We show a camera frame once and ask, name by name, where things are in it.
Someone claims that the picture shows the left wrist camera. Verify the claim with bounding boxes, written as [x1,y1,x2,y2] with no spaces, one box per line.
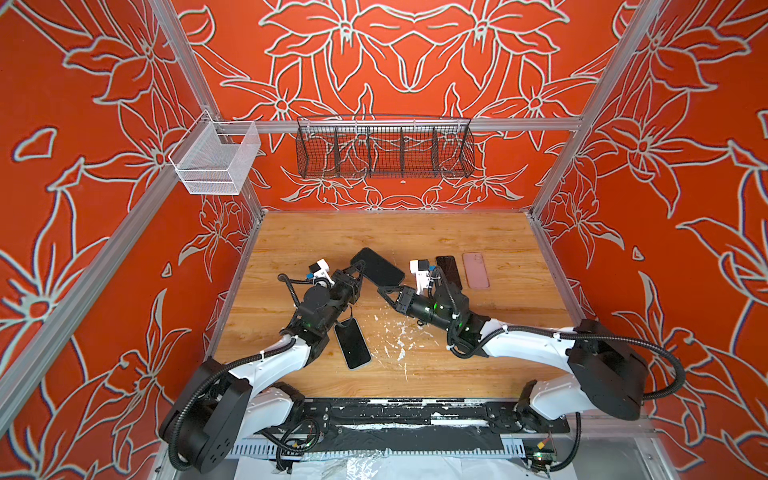
[307,259,334,288]

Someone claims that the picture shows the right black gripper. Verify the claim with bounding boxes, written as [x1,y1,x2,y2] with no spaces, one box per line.
[376,286,458,336]

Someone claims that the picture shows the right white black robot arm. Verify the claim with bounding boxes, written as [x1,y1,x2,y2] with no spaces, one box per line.
[378,281,648,421]

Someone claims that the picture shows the black phone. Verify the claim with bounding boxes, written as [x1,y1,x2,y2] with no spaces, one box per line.
[334,317,372,370]
[350,247,405,287]

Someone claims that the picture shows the small green circuit board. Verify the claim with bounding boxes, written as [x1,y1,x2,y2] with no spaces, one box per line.
[526,445,557,471]

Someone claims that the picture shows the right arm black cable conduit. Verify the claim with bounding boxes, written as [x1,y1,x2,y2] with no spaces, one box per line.
[446,266,687,402]

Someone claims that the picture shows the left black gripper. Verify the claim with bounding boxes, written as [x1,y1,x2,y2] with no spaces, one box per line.
[318,261,363,334]

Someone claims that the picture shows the white perforated cable duct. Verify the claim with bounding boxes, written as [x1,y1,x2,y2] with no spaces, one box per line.
[227,439,526,462]

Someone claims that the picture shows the pink clear phone case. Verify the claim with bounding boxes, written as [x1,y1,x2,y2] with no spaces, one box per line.
[462,252,490,290]

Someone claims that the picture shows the clear plastic bin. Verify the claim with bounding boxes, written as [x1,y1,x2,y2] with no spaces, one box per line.
[169,112,261,196]

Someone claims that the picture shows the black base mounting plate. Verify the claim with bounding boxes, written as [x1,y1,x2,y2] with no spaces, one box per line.
[286,398,571,458]

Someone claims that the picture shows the black wire basket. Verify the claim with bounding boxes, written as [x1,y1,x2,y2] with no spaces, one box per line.
[295,115,477,180]

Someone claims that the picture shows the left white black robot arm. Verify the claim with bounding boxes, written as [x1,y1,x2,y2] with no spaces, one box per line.
[158,260,365,473]

